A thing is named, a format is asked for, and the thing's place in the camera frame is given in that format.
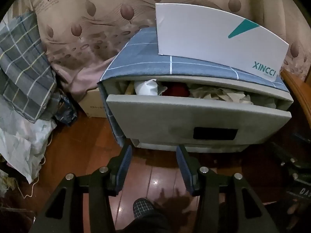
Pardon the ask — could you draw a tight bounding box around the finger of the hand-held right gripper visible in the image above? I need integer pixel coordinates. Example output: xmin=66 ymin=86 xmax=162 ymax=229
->
xmin=279 ymin=158 xmax=311 ymax=182

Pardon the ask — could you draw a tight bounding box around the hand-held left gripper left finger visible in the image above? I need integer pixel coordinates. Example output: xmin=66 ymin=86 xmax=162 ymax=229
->
xmin=30 ymin=145 xmax=133 ymax=233

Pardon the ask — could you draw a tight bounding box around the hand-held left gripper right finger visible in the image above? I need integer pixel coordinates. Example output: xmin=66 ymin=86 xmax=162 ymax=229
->
xmin=176 ymin=145 xmax=277 ymax=233

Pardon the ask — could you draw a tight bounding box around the grey fronted wooden drawer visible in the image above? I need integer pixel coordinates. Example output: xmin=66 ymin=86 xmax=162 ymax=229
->
xmin=106 ymin=78 xmax=292 ymax=148

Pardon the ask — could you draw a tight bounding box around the red underwear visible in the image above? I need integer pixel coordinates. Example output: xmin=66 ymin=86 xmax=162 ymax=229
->
xmin=162 ymin=83 xmax=191 ymax=97

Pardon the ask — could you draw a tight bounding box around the white shoe box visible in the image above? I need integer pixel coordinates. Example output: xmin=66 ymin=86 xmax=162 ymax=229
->
xmin=155 ymin=3 xmax=290 ymax=82

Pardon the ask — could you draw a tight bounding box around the grey lower drawer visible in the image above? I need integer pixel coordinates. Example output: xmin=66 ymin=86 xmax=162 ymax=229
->
xmin=131 ymin=138 xmax=246 ymax=154

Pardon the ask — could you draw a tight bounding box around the cream lace underwear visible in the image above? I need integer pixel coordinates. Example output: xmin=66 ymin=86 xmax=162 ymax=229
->
xmin=190 ymin=85 xmax=252 ymax=103

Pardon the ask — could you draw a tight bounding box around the person's plaid slipper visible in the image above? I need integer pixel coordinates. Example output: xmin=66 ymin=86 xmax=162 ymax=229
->
xmin=132 ymin=198 xmax=158 ymax=224

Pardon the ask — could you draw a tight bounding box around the person's leg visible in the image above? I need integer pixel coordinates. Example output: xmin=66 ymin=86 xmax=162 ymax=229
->
xmin=117 ymin=212 xmax=185 ymax=233

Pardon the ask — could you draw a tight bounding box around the cardboard box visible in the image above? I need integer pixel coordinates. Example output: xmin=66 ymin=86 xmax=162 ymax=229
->
xmin=79 ymin=87 xmax=110 ymax=119

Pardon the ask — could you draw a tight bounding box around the dark blue packet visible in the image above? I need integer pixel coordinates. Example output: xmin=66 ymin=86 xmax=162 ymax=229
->
xmin=53 ymin=92 xmax=78 ymax=127

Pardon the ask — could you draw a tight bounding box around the white sock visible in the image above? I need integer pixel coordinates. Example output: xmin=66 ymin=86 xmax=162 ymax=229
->
xmin=134 ymin=79 xmax=166 ymax=96

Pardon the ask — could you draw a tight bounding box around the white plastic bag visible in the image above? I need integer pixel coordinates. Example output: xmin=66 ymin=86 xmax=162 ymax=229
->
xmin=0 ymin=95 xmax=57 ymax=183

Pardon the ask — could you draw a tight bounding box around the leaf print curtain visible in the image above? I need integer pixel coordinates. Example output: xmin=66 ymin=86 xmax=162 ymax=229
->
xmin=15 ymin=0 xmax=311 ymax=102

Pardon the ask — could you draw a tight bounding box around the grey plaid blanket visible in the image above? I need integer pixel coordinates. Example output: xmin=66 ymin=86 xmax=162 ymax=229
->
xmin=0 ymin=11 xmax=64 ymax=124

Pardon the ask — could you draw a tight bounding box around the wooden furniture frame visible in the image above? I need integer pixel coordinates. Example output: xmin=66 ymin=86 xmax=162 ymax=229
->
xmin=279 ymin=69 xmax=311 ymax=131

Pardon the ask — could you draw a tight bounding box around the white cord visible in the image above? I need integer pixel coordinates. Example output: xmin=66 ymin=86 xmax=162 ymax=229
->
xmin=22 ymin=133 xmax=52 ymax=198

